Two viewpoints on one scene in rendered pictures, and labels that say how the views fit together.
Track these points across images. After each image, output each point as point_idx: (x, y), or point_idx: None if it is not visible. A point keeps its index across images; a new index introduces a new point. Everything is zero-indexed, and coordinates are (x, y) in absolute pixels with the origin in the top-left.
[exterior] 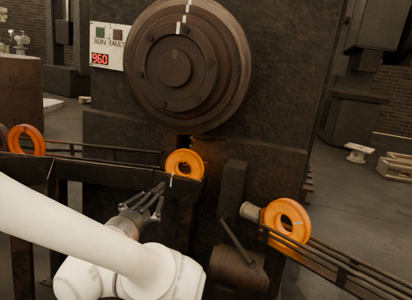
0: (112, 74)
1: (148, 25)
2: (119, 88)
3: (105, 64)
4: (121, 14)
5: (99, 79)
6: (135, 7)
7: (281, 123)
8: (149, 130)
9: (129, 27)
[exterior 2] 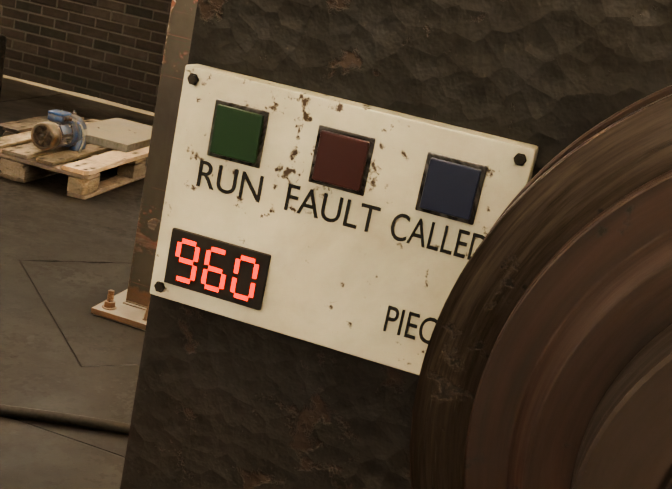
0: (271, 350)
1: (655, 223)
2: (300, 424)
3: (246, 302)
4: (375, 48)
5: (192, 362)
6: (465, 23)
7: None
8: None
9: (423, 131)
